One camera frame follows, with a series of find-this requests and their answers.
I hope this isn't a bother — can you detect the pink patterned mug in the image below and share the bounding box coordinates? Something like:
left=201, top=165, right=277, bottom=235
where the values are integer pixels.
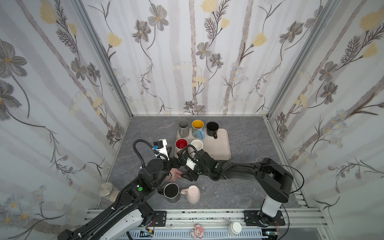
left=166, top=168, right=183, bottom=182

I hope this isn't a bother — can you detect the white ribbed mug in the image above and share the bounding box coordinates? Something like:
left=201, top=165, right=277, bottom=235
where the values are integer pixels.
left=189, top=139, right=204, bottom=157

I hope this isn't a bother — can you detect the cream white mug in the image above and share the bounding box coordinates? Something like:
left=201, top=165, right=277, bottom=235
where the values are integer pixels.
left=175, top=138, right=189, bottom=157

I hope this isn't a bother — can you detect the light pink mug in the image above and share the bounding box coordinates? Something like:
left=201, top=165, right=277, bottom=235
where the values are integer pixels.
left=180, top=185, right=201, bottom=205

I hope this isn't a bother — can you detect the blue butterfly mug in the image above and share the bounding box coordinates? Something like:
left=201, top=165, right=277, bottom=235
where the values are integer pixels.
left=192, top=120, right=205, bottom=140

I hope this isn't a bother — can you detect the white black two-tone mug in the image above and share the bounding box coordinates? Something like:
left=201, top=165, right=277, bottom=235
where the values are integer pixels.
left=206, top=122, right=219, bottom=139

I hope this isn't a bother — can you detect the grey ceramic mug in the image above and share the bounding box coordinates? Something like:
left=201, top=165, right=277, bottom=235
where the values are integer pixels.
left=178, top=120, right=190, bottom=138

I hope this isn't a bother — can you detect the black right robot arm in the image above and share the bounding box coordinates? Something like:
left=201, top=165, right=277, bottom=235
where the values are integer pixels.
left=177, top=150, right=294, bottom=228

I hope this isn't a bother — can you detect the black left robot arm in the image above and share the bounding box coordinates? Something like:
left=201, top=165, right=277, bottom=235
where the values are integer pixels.
left=57, top=157, right=187, bottom=240

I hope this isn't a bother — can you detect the beige plastic tray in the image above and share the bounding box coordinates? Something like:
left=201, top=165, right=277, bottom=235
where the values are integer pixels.
left=185, top=128, right=231, bottom=161

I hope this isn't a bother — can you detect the pink cartoon figure sticker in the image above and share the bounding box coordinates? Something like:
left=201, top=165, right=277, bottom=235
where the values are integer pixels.
left=191, top=224, right=204, bottom=240

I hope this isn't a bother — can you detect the glass jar with lid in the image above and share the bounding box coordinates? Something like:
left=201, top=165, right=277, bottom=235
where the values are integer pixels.
left=98, top=182, right=120, bottom=203

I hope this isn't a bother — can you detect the white round cap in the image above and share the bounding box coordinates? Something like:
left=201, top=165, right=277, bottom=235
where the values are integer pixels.
left=228, top=222, right=243, bottom=236

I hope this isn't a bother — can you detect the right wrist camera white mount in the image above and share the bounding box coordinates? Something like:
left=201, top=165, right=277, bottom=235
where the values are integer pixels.
left=185, top=158, right=196, bottom=171

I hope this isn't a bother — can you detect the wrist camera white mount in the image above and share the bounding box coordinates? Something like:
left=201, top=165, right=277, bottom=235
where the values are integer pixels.
left=153, top=139, right=169, bottom=162
left=185, top=158, right=196, bottom=171

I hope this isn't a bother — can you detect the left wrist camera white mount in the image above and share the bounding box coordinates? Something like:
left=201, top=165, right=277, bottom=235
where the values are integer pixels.
left=153, top=139, right=169, bottom=162

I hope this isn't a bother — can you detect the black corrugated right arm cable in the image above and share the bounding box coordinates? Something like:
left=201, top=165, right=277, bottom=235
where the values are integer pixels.
left=184, top=144, right=235, bottom=182

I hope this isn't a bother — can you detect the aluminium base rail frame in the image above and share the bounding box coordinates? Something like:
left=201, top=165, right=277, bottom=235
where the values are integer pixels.
left=80, top=191, right=328, bottom=240

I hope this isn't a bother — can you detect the left aluminium corner post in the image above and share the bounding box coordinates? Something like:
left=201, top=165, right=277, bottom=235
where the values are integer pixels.
left=71, top=0, right=134, bottom=119

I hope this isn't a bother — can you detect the aluminium corner frame post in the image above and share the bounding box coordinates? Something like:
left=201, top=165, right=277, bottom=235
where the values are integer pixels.
left=266, top=1, right=338, bottom=120

